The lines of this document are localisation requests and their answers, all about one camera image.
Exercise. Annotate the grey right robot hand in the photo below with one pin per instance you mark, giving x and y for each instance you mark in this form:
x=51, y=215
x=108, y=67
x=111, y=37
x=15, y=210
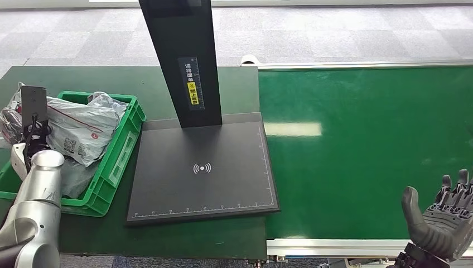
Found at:
x=439, y=229

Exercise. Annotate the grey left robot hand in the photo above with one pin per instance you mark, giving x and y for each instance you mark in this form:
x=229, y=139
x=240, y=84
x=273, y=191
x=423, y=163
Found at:
x=11, y=125

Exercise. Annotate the grey courier bag red print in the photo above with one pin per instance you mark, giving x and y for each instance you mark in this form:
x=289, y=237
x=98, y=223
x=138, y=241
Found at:
x=81, y=129

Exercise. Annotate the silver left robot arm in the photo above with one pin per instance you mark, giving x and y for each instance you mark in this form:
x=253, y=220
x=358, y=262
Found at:
x=37, y=214

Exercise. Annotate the green conveyor belt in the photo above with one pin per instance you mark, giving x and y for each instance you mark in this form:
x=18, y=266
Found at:
x=351, y=148

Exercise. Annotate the white conveyor roller end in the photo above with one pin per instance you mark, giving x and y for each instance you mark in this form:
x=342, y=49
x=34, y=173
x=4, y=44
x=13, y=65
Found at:
x=249, y=60

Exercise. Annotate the plain grey courier bag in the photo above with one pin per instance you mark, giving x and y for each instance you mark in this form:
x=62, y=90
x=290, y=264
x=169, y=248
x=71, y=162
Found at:
x=75, y=177

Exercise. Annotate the green plastic crate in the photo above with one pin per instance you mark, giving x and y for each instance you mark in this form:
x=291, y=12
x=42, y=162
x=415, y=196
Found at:
x=118, y=155

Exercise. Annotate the yellow and black column label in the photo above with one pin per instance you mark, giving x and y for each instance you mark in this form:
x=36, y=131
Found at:
x=192, y=83

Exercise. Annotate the black scanner column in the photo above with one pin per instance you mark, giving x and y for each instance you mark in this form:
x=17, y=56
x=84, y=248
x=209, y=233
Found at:
x=181, y=44

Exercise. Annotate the black scanner platform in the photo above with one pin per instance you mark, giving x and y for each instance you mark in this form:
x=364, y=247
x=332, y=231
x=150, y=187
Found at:
x=203, y=166

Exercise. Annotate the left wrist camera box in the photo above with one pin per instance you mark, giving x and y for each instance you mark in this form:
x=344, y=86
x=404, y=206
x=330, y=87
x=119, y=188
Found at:
x=34, y=103

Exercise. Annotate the aluminium conveyor side rail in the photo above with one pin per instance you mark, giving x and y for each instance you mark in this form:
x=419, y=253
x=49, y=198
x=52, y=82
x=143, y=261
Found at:
x=332, y=247
x=351, y=65

